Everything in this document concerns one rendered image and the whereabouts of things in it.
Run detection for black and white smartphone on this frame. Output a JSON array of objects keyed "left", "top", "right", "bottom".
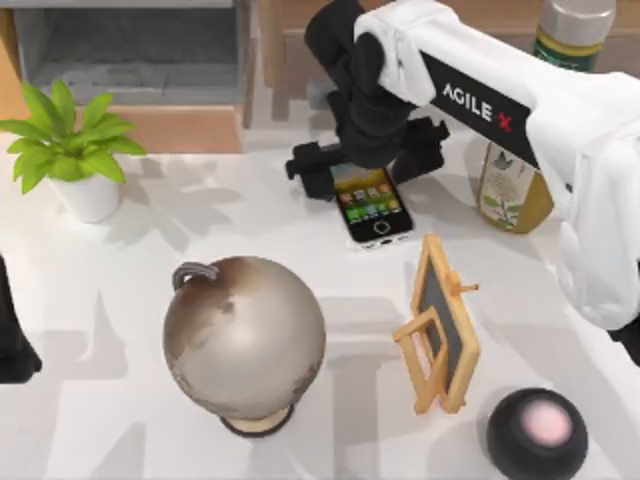
[{"left": 328, "top": 166, "right": 417, "bottom": 253}]

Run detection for yellow bottle with label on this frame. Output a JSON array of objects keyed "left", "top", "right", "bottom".
[{"left": 473, "top": 141, "right": 555, "bottom": 235}]

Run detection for wooden framed blackboard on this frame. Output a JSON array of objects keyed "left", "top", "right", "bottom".
[{"left": 392, "top": 231, "right": 482, "bottom": 417}]

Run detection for grey globe on stand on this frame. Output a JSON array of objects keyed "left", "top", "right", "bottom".
[{"left": 162, "top": 255, "right": 328, "bottom": 437}]

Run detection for green bottle with grey cap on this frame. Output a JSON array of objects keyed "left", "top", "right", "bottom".
[{"left": 530, "top": 0, "right": 617, "bottom": 72}]

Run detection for grey cabinet with dark inside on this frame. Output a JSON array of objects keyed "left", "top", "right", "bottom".
[{"left": 13, "top": 0, "right": 247, "bottom": 109}]

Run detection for green plant in white pot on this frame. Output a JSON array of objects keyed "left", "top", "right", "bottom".
[{"left": 0, "top": 78, "right": 147, "bottom": 224}]

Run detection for black round speaker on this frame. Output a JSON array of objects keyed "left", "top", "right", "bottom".
[{"left": 486, "top": 387, "right": 594, "bottom": 480}]

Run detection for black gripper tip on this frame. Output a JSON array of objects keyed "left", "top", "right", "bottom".
[{"left": 0, "top": 253, "right": 44, "bottom": 386}]

